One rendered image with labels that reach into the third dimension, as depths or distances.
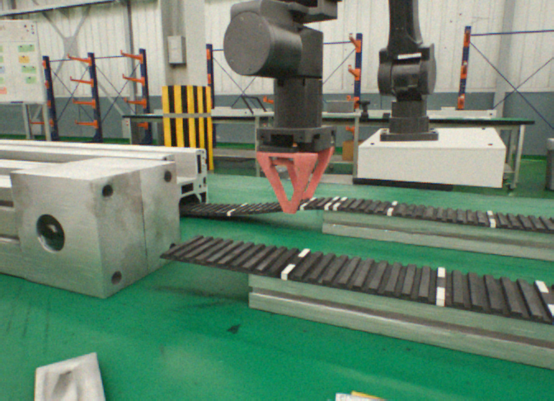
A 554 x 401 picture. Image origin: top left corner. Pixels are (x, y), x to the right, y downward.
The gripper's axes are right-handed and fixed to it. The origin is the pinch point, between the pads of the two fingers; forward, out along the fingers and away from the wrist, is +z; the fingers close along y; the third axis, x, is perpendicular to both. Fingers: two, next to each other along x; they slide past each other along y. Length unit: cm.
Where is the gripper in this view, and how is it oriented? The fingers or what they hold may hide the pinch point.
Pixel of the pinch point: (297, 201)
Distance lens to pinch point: 49.1
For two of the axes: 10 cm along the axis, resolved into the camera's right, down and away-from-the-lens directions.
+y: -3.7, 2.1, -9.0
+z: 0.0, 9.7, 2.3
